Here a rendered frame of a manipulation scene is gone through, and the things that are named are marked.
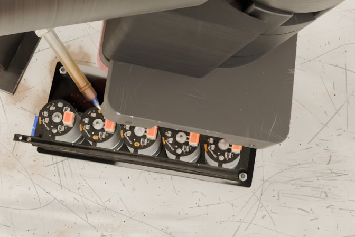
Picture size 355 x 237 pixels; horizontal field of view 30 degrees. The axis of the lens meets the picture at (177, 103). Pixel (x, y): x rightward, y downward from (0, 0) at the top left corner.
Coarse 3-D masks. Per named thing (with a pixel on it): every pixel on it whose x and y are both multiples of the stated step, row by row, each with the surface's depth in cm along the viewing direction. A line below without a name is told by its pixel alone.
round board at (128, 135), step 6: (126, 126) 44; (132, 126) 44; (156, 126) 44; (126, 132) 44; (132, 132) 44; (156, 132) 44; (126, 138) 44; (132, 138) 44; (138, 138) 44; (144, 138) 44; (156, 138) 44; (126, 144) 44; (132, 144) 44; (144, 144) 43; (150, 144) 43
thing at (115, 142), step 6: (96, 120) 44; (102, 120) 44; (96, 126) 44; (102, 126) 44; (120, 126) 47; (120, 132) 46; (114, 138) 45; (120, 138) 47; (102, 144) 44; (108, 144) 45; (114, 144) 46; (120, 144) 47
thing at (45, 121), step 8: (48, 104) 44; (56, 104) 44; (64, 104) 44; (40, 112) 44; (48, 112) 44; (40, 120) 44; (48, 120) 44; (48, 128) 44; (56, 128) 44; (64, 128) 44
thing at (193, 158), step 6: (180, 132) 43; (186, 138) 44; (180, 150) 43; (198, 150) 45; (168, 156) 47; (174, 156) 44; (186, 156) 44; (192, 156) 45; (198, 156) 47; (192, 162) 47
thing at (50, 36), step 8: (40, 32) 42; (48, 32) 43; (48, 40) 43; (56, 40) 43; (56, 48) 43; (64, 48) 43; (64, 56) 43; (64, 64) 43; (72, 64) 43; (72, 72) 43; (80, 72) 43; (80, 80) 43; (80, 88) 43; (88, 88) 43; (88, 96) 44; (96, 96) 44
